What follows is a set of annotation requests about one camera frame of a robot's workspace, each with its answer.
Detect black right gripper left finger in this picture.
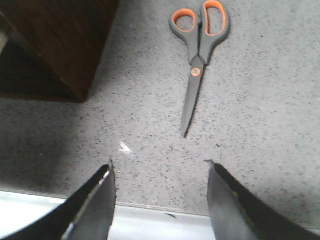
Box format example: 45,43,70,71
6,163,117,240

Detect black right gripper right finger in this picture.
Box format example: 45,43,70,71
207,160,320,240

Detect grey orange scissors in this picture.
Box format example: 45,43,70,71
168,0,231,138

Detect dark wooden drawer cabinet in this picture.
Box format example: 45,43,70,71
0,0,119,103

